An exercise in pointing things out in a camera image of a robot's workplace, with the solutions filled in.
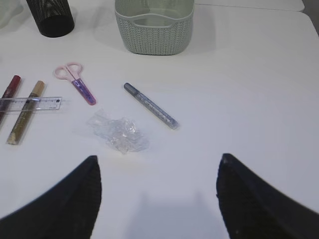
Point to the black mesh pen holder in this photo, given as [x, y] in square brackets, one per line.
[52, 17]

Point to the red glitter marker pen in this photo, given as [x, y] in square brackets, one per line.
[9, 93]

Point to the pink purple scissors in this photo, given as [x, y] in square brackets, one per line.
[71, 72]

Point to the silver glitter marker pen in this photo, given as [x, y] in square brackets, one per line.
[151, 106]

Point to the clear plastic ruler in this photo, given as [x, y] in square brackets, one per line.
[42, 104]

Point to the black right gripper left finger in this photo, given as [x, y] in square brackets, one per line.
[67, 211]

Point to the gold glitter marker pen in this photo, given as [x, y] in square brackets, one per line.
[25, 115]

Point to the green woven plastic basket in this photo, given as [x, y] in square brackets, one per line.
[155, 27]

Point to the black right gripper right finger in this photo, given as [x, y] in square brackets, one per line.
[253, 209]

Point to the clear plastic sheet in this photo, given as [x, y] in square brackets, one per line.
[121, 134]

